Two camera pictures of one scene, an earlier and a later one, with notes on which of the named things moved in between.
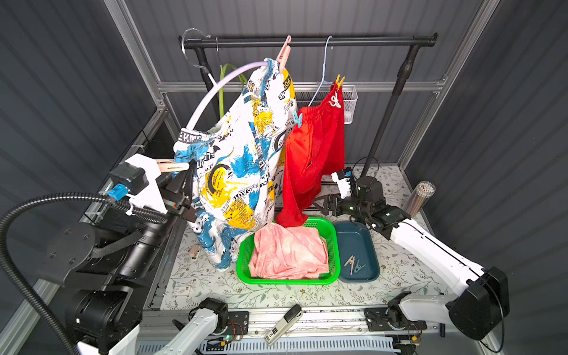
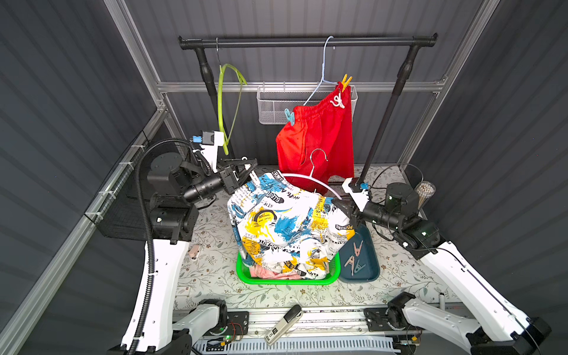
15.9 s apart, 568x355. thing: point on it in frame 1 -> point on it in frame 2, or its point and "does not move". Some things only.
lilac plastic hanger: [202, 97] -> [313, 178]
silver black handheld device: [279, 328] does not move
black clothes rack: [200, 46] does not move
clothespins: [350, 261] does not move
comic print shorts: [236, 153] -> [279, 223]
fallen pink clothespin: [194, 251] does not move
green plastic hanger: [221, 93] does not move
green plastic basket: [329, 230] does not move
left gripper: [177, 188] -> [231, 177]
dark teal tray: [359, 256] does not move
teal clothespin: [359, 267] does not move
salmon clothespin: [283, 56] -> [357, 250]
